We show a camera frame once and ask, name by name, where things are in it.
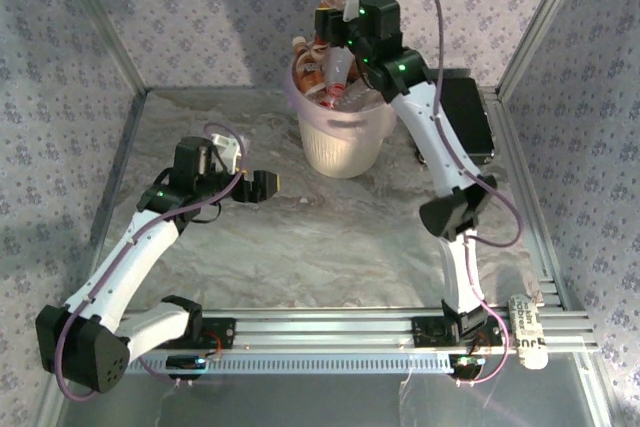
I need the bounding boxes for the white bottle with red cap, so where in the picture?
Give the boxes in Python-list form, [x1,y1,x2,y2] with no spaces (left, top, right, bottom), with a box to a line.
[319,45,355,104]

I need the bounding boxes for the large clear plastic bottle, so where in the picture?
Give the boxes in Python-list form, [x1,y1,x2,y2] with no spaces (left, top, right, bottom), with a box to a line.
[344,79,386,111]

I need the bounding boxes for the white ribbed waste bin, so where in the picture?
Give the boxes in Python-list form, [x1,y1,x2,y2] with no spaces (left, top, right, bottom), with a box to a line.
[298,111,394,179]

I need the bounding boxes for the lilac plastic bin liner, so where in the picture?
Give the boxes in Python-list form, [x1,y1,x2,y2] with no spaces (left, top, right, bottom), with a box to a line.
[283,54,400,134]

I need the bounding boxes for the black case with metal edges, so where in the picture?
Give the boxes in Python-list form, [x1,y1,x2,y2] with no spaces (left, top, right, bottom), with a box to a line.
[417,75,497,166]

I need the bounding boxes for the small black controller board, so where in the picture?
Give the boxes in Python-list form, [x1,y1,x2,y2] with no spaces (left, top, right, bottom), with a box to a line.
[165,354,209,373]
[449,354,489,378]

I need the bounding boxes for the white label tag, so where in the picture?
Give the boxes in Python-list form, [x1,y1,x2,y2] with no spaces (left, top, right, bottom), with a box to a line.
[507,290,550,371]

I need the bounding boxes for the aluminium side rail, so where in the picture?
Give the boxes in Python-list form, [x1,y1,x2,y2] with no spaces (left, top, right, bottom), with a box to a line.
[37,91,149,427]
[492,89,619,427]

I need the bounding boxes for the horizontal aluminium base rail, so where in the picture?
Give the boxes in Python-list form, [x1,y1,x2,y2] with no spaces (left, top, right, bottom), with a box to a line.
[119,307,601,354]

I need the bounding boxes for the aluminium frame post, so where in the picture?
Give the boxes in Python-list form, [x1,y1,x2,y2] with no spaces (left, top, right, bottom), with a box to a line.
[497,0,594,96]
[49,0,149,96]

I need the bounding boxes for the slotted grey cable duct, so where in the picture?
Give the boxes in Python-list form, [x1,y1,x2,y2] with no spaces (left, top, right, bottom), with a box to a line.
[124,350,484,376]

